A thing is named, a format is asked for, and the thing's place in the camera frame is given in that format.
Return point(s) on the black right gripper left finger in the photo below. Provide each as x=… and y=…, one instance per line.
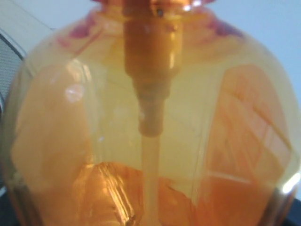
x=7, y=214

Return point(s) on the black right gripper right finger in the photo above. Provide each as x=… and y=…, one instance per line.
x=293, y=217

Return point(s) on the steel mesh colander basket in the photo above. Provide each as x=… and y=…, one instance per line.
x=11, y=57

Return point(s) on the orange pump soap bottle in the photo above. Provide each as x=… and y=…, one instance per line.
x=150, y=113

